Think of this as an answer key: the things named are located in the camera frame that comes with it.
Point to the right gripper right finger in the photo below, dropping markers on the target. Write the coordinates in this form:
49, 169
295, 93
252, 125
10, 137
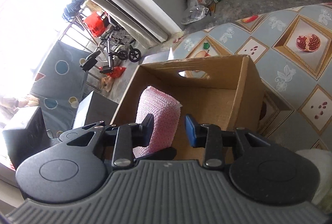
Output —
203, 135

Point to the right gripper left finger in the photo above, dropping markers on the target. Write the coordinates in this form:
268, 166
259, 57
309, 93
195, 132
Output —
140, 134

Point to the pink knitted cloth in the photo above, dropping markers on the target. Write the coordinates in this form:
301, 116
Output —
166, 111

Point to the brown cardboard box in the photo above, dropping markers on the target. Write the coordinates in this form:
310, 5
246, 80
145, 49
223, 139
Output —
222, 90

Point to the blue patterned folded mat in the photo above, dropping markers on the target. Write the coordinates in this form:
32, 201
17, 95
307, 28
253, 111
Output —
59, 86

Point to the wheelchair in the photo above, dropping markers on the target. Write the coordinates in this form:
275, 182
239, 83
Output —
115, 44

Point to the red plastic container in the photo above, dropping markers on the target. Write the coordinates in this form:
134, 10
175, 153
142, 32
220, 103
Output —
95, 24

